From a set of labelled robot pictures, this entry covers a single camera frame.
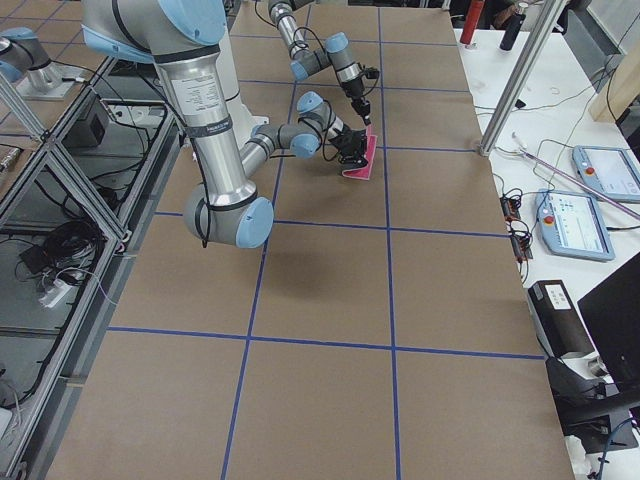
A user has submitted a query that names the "red cylinder bottle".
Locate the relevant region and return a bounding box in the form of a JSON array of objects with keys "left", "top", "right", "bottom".
[{"left": 460, "top": 0, "right": 485, "bottom": 47}]

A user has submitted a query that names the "far teach pendant blue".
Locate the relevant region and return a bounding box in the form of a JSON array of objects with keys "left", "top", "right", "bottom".
[{"left": 572, "top": 146, "right": 639, "bottom": 203}]

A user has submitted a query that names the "near teach pendant blue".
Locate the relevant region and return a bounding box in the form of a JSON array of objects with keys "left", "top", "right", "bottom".
[{"left": 535, "top": 190, "right": 615, "bottom": 262}]

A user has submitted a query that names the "teach pendant blue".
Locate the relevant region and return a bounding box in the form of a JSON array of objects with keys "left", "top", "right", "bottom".
[
  {"left": 572, "top": 146, "right": 639, "bottom": 203},
  {"left": 535, "top": 190, "right": 615, "bottom": 262}
]

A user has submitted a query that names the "black bottle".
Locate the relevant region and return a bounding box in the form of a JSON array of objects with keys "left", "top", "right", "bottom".
[{"left": 499, "top": 2, "right": 528, "bottom": 51}]

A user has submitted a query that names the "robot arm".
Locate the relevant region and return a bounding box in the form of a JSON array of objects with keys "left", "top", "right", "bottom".
[
  {"left": 82, "top": 1, "right": 371, "bottom": 248},
  {"left": 268, "top": 1, "right": 380, "bottom": 126}
]

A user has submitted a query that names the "aluminium frame rack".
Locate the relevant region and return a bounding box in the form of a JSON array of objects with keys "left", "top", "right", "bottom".
[{"left": 1, "top": 60, "right": 179, "bottom": 479}]

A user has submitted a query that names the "metal reacher grabber stick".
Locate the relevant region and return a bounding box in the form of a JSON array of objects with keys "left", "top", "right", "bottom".
[{"left": 511, "top": 132, "right": 640, "bottom": 220}]

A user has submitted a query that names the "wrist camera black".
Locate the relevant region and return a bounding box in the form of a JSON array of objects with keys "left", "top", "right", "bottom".
[{"left": 362, "top": 67, "right": 380, "bottom": 80}]

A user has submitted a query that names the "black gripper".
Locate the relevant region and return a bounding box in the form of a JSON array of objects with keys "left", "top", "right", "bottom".
[
  {"left": 343, "top": 79, "right": 371, "bottom": 126},
  {"left": 332, "top": 127, "right": 368, "bottom": 168}
]

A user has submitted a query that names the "black box with label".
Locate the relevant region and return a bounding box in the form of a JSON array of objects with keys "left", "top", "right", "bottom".
[{"left": 527, "top": 280, "right": 595, "bottom": 359}]

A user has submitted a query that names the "black monitor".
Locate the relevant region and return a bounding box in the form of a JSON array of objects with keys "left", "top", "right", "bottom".
[{"left": 578, "top": 254, "right": 639, "bottom": 386}]

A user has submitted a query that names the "aluminium frame post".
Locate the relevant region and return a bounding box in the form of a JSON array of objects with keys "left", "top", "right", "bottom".
[{"left": 478, "top": 0, "right": 565, "bottom": 157}]

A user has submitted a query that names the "pink towel grey back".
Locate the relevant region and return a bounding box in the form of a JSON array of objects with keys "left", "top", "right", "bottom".
[{"left": 341, "top": 124, "right": 379, "bottom": 181}]

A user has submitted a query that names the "white power strip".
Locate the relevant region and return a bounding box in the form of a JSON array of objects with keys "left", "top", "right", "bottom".
[{"left": 39, "top": 279, "right": 71, "bottom": 309}]

